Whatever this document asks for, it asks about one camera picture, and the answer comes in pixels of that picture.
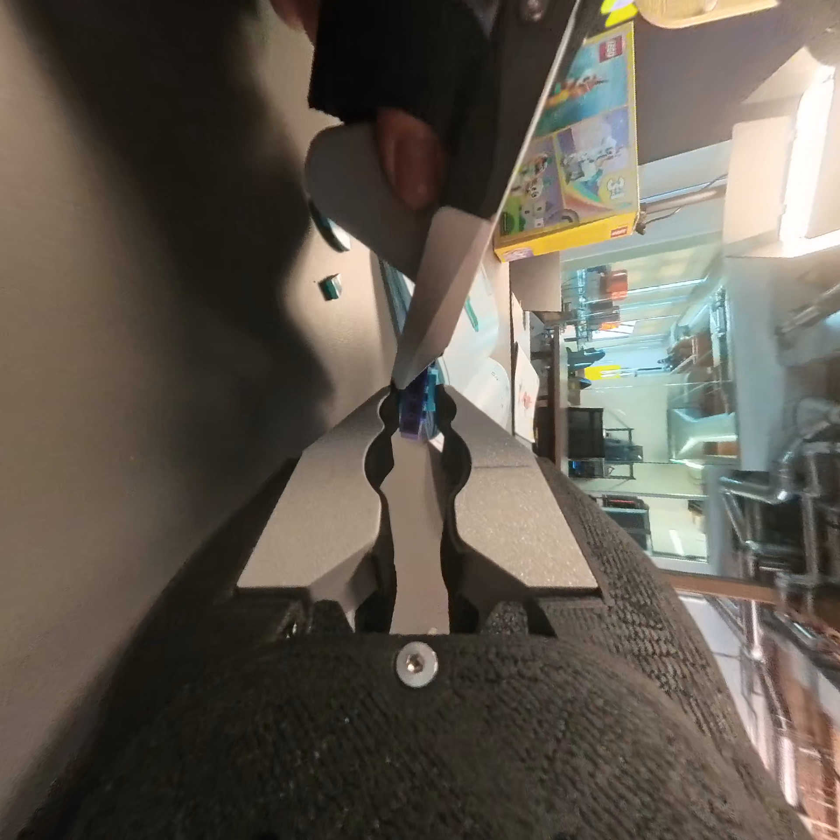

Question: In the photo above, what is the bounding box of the yellow lego set box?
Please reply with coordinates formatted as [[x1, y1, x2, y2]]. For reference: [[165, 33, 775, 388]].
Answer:
[[492, 20, 642, 265]]

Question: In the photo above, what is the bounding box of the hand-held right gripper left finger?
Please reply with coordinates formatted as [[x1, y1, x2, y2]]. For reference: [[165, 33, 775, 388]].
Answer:
[[236, 387, 400, 632]]

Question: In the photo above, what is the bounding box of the white paper sheet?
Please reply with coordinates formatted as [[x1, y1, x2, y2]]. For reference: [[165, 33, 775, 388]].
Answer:
[[511, 292, 547, 442]]

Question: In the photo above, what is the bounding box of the black monitor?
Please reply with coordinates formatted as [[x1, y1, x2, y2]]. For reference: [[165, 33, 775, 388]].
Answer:
[[566, 407, 605, 458]]

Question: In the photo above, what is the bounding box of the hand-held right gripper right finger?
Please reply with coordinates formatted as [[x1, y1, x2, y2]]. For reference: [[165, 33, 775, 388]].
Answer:
[[430, 386, 599, 621]]

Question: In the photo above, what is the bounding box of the blue purple green lego assembly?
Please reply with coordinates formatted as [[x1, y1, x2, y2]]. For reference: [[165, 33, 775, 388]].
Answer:
[[398, 364, 444, 442]]

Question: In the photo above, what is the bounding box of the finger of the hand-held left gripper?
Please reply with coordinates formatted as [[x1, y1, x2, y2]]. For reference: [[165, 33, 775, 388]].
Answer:
[[392, 205, 498, 389]]

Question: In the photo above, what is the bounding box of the lego instruction booklet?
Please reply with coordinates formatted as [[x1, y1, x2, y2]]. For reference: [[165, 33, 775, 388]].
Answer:
[[379, 258, 514, 435]]

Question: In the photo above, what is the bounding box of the cream round container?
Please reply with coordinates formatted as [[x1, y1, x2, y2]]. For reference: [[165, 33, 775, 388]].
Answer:
[[635, 0, 783, 28]]

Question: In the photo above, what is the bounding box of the person's left hand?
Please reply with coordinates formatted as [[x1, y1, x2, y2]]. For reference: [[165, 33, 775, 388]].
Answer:
[[375, 107, 442, 212]]

